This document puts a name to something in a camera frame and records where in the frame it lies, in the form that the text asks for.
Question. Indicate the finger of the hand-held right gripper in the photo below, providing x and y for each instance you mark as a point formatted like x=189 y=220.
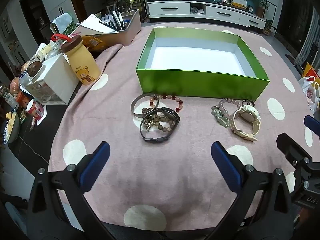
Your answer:
x=292 y=150
x=313 y=126

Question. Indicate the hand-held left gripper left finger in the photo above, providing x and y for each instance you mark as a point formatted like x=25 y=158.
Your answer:
x=96 y=162

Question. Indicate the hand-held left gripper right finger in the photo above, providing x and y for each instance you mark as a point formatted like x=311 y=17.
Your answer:
x=225 y=162

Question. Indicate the cream white wrist watch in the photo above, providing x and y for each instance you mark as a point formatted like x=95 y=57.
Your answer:
x=246 y=115

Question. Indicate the silver metal bangle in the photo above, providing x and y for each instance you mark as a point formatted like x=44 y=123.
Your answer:
x=132 y=105

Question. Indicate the black band watch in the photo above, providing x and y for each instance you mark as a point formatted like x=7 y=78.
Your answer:
x=173 y=112

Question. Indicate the green cardboard box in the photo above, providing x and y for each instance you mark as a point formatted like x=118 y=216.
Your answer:
x=200 y=82

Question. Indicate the white plastic bag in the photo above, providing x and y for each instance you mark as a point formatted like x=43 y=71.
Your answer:
x=310 y=92

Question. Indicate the pink polka dot tablecloth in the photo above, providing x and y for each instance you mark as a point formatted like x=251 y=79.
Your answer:
x=175 y=167

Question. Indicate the yellow red paper bag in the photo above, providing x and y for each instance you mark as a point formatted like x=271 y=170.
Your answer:
x=310 y=70

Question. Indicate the red white snack cup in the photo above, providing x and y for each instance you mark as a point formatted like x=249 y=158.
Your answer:
x=35 y=110

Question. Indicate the grey striped curtain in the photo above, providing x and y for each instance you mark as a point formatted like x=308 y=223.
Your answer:
x=308 y=37

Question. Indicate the white plastic crate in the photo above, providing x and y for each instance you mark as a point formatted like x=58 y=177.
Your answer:
x=60 y=80

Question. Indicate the bowl of food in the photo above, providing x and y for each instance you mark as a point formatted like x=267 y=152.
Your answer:
x=10 y=130

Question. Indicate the yellow bear bottle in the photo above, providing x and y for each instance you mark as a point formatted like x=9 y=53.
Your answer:
x=83 y=65

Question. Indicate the small potted plant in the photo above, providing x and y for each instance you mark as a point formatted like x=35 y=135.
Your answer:
x=268 y=27

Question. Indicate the brown round fruit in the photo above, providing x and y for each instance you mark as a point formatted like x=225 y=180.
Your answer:
x=34 y=68

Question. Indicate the yellow snack bag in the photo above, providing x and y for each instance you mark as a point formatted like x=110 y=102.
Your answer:
x=95 y=42

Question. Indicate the tall potted plant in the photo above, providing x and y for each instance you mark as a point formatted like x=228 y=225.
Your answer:
x=262 y=5

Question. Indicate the small alarm clock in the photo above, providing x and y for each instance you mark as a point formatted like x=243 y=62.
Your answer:
x=250 y=8

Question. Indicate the white paper sheets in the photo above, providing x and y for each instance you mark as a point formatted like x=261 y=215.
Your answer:
x=92 y=26

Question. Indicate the pink organizer bin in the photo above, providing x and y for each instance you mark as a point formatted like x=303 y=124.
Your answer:
x=130 y=30

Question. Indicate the green white tissue pack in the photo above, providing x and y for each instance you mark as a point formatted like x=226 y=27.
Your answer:
x=62 y=21

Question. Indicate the white tv cabinet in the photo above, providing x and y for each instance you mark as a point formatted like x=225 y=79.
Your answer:
x=225 y=11

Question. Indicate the yellow white box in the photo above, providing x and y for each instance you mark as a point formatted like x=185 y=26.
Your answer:
x=239 y=1

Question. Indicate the bunch of pens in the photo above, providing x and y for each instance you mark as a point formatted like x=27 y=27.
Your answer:
x=116 y=17

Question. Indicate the small white display device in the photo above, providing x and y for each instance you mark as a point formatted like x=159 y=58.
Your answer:
x=227 y=0

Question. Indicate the fenced floor plants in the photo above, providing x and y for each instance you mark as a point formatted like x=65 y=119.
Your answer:
x=130 y=1

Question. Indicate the yellow hand-shaped back scratcher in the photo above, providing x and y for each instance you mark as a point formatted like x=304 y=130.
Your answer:
x=133 y=1

